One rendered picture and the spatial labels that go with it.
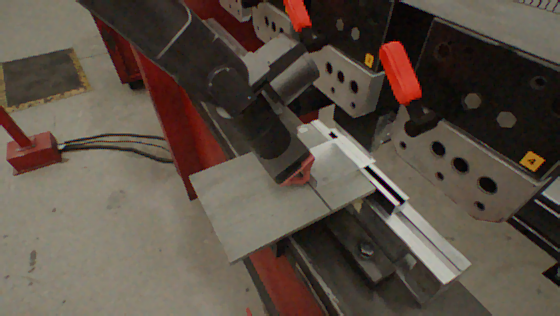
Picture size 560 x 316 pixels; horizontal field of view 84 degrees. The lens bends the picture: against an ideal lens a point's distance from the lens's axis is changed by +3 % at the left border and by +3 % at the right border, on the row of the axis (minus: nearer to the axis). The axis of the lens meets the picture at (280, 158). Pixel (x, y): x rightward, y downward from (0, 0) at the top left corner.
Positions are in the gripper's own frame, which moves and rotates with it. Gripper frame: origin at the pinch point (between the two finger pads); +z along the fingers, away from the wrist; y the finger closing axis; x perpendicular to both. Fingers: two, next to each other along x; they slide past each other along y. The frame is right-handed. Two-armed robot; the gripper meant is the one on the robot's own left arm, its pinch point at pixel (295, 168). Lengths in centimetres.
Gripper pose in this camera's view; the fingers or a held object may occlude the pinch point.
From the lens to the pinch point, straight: 51.7
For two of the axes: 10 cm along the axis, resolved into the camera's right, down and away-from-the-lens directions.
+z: 4.0, 4.6, 7.9
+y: -4.9, -6.2, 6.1
